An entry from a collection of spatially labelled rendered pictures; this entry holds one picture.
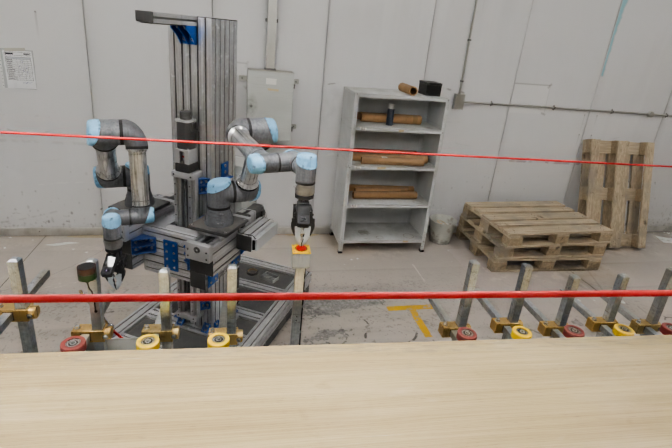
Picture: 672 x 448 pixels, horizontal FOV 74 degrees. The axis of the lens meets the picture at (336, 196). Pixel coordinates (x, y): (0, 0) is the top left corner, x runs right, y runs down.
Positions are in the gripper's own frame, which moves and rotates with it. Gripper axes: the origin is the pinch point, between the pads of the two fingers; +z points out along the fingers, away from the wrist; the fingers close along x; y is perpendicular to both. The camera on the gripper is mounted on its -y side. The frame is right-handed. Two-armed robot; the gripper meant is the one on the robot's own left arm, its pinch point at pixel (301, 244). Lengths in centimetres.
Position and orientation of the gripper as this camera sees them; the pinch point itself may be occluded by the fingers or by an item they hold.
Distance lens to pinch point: 173.1
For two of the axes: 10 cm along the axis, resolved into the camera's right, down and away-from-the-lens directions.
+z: -0.9, 9.4, 3.4
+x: -9.8, -0.3, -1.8
